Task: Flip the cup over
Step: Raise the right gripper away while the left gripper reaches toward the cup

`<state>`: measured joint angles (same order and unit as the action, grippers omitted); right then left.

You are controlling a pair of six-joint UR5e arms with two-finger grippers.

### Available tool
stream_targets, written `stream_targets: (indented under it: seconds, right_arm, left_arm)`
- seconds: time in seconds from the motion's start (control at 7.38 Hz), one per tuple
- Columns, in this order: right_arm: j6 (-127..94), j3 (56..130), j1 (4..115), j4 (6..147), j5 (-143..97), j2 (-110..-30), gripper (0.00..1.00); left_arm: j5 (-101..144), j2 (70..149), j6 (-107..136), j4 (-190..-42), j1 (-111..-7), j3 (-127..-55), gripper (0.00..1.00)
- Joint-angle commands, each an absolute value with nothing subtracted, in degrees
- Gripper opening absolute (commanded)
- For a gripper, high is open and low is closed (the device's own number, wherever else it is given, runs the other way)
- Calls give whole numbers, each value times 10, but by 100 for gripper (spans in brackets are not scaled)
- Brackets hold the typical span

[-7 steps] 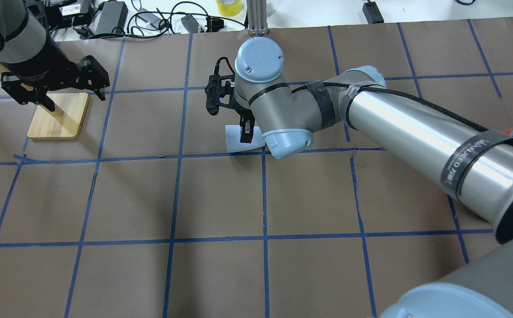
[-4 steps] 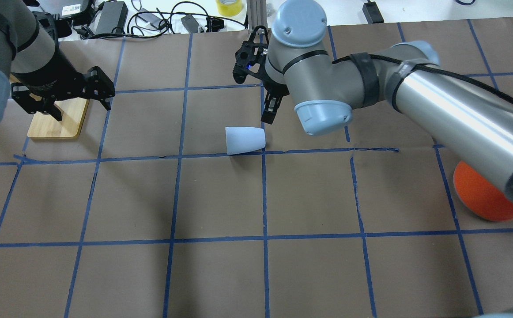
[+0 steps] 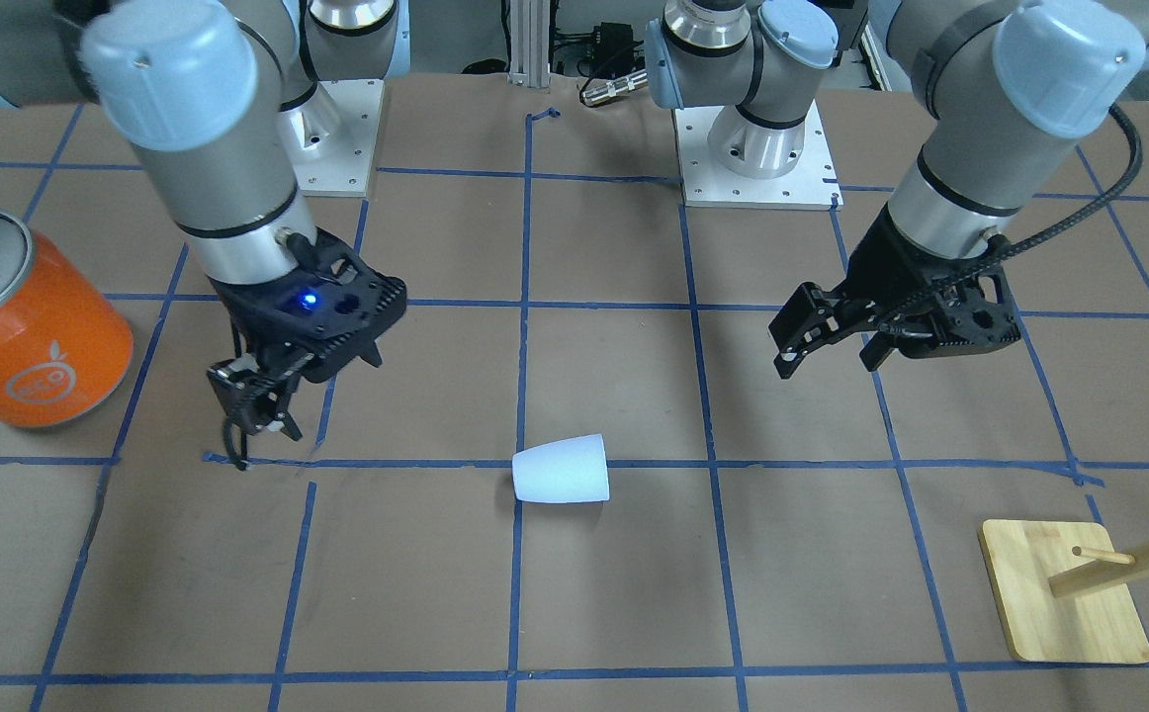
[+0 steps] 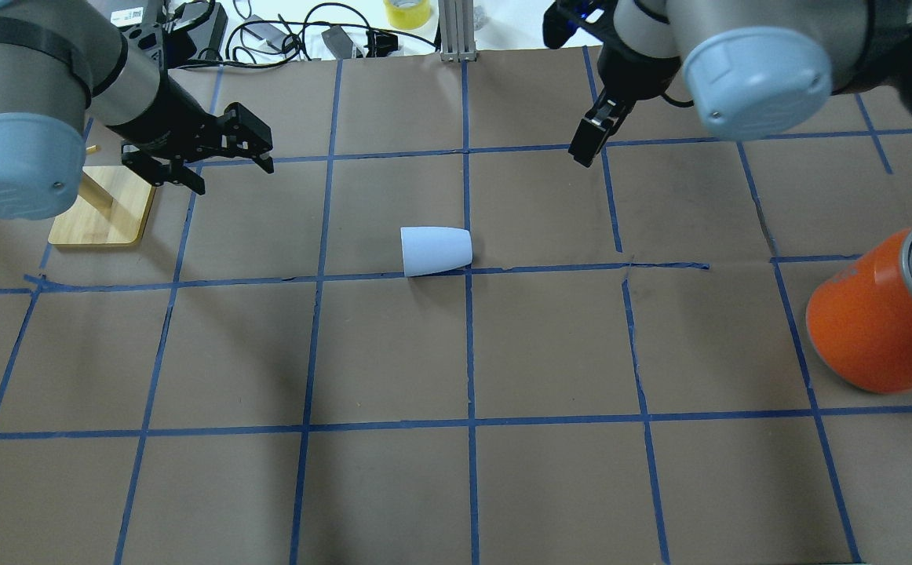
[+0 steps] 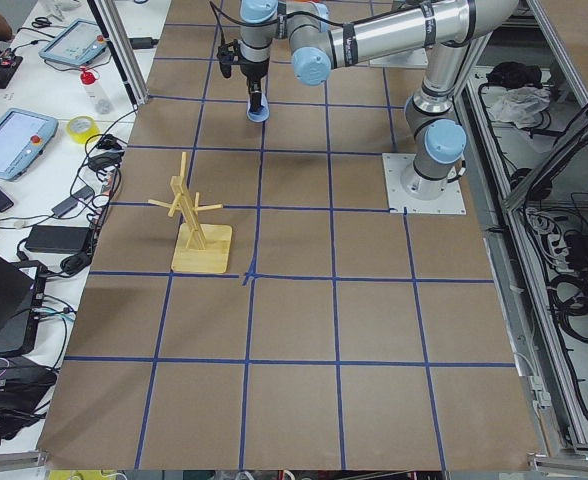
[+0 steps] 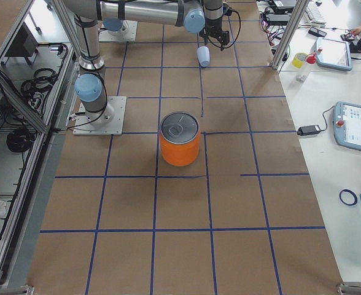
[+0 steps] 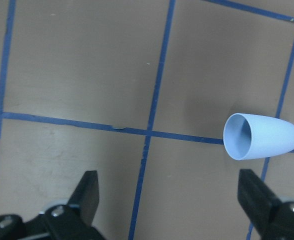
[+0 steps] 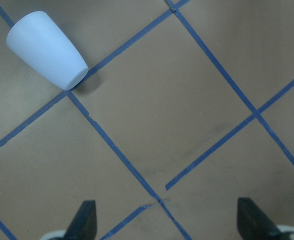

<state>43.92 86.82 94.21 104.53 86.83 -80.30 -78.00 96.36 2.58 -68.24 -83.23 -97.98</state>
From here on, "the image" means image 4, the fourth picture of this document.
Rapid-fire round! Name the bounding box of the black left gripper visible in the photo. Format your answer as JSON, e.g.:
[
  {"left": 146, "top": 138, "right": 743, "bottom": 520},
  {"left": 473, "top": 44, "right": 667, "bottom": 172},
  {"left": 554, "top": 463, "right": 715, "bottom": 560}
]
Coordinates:
[{"left": 115, "top": 75, "right": 275, "bottom": 195}]

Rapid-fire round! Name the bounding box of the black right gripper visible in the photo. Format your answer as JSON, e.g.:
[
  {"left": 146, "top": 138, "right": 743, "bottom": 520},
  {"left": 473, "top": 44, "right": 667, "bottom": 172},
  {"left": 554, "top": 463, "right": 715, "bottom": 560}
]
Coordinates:
[{"left": 542, "top": 1, "right": 680, "bottom": 168}]

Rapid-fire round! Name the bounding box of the light blue plastic cup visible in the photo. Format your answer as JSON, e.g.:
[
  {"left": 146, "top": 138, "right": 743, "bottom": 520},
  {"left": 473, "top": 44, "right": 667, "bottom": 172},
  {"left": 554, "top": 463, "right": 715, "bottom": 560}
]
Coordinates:
[{"left": 399, "top": 226, "right": 473, "bottom": 278}]

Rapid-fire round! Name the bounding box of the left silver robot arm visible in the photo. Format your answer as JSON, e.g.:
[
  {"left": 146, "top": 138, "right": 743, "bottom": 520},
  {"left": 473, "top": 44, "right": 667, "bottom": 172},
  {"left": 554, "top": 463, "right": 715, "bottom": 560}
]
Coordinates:
[{"left": 0, "top": 1, "right": 274, "bottom": 221}]

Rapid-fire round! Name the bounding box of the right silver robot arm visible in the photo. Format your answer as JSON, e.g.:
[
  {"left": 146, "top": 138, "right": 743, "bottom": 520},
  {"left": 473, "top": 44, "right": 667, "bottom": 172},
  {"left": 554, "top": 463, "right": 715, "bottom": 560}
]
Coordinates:
[{"left": 542, "top": 1, "right": 912, "bottom": 166}]

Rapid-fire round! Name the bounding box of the wooden cup rack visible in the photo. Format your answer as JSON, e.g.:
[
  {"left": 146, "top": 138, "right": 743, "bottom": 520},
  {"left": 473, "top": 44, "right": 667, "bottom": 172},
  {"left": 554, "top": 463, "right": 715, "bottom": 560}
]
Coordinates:
[{"left": 47, "top": 165, "right": 157, "bottom": 248}]

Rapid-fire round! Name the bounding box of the black power adapter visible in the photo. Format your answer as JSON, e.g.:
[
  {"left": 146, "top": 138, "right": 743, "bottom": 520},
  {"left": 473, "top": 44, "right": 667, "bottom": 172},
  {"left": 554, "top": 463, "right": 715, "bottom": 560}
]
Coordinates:
[{"left": 175, "top": 1, "right": 228, "bottom": 65}]

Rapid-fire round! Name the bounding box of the yellow tape roll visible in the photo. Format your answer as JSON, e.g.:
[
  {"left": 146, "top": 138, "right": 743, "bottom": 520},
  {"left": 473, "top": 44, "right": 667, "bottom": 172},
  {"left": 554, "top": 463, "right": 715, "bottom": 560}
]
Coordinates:
[{"left": 383, "top": 0, "right": 432, "bottom": 30}]

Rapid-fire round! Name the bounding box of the orange can with grey lid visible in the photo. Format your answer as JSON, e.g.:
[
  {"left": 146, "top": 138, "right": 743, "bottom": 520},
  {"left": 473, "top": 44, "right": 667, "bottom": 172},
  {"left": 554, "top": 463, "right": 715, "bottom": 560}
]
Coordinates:
[{"left": 805, "top": 228, "right": 912, "bottom": 394}]

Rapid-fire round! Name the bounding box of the aluminium frame post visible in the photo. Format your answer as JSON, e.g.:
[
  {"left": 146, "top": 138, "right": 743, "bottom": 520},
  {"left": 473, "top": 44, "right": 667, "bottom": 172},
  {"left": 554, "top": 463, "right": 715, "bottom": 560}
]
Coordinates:
[{"left": 437, "top": 0, "right": 478, "bottom": 62}]

